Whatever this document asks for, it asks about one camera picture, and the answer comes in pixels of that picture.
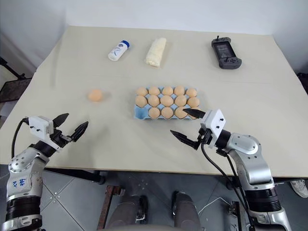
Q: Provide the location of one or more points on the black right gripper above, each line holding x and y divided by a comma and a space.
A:
205, 136

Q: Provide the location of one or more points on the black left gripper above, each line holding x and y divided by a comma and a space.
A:
59, 138

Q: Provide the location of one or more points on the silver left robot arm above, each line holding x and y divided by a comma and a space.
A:
22, 168

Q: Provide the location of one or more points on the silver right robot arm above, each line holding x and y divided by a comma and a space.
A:
252, 163

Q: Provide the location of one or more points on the brown egg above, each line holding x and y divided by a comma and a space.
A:
154, 90
193, 118
193, 102
154, 112
167, 90
179, 90
166, 100
95, 95
141, 91
153, 100
191, 92
181, 100
167, 112
180, 114
141, 101

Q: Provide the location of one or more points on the blue egg tray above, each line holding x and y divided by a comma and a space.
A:
142, 112

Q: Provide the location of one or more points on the dark grey game controller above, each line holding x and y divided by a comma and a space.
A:
225, 53

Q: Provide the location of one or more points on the rolled cream towel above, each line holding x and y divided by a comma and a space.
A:
155, 51

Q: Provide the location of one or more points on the dark grey rounded shape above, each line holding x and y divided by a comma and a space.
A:
128, 211
185, 211

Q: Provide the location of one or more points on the rusty metal stand bar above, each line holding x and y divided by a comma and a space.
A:
108, 204
235, 216

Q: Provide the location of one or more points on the white bottle with blue cap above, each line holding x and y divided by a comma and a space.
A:
118, 51

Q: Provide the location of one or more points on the white sneaker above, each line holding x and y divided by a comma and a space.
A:
299, 188

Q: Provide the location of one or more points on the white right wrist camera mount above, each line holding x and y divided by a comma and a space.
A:
214, 122

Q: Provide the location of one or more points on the black table frame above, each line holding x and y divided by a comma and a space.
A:
79, 174

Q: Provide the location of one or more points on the black metal folding frame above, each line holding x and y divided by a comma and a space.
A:
13, 87

